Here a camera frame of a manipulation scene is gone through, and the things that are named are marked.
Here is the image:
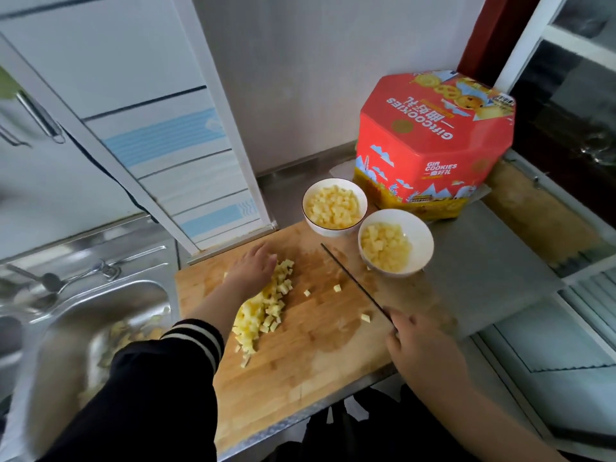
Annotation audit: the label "person's left hand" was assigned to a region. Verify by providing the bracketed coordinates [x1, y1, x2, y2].
[224, 241, 279, 304]

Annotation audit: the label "person's right hand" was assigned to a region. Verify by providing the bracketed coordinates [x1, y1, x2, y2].
[383, 308, 471, 396]

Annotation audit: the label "pile of diced potato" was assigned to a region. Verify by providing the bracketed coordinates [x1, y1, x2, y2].
[231, 259, 295, 369]

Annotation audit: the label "black kitchen knife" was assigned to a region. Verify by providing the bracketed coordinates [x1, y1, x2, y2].
[321, 243, 397, 330]

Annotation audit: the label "person's right forearm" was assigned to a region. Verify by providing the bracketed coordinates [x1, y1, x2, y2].
[423, 371, 571, 462]

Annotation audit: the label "person's left forearm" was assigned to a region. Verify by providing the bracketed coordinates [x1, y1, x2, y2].
[38, 281, 252, 462]

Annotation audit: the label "white bowl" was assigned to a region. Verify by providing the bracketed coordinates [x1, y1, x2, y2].
[302, 178, 369, 237]
[357, 209, 435, 278]

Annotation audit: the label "wooden cutting board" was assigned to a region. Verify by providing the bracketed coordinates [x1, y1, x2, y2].
[174, 220, 459, 456]

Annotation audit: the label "diced potato heap in bowl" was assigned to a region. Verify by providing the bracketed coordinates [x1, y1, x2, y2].
[361, 223, 411, 273]
[306, 185, 362, 230]

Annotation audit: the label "person's black clothing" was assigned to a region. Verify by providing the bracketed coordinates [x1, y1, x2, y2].
[260, 384, 482, 462]

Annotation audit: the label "grey mat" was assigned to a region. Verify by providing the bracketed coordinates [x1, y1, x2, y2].
[420, 185, 565, 339]

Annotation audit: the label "potato peels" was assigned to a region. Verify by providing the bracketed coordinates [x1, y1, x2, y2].
[79, 308, 171, 405]

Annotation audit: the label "white cabinet door blue stripes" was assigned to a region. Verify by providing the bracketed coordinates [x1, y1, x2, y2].
[0, 0, 278, 259]

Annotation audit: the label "red octagonal cookie tin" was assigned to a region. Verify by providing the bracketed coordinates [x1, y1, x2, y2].
[353, 69, 517, 222]

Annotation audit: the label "metal faucet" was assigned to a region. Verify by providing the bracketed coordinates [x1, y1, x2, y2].
[4, 259, 122, 296]

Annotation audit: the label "stainless steel sink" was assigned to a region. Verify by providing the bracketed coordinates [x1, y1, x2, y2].
[0, 235, 182, 462]

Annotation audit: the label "white window frame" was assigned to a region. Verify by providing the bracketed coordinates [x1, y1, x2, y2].
[469, 0, 616, 462]

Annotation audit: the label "metal cabinet handle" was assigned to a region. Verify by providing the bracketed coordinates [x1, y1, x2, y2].
[16, 90, 66, 145]

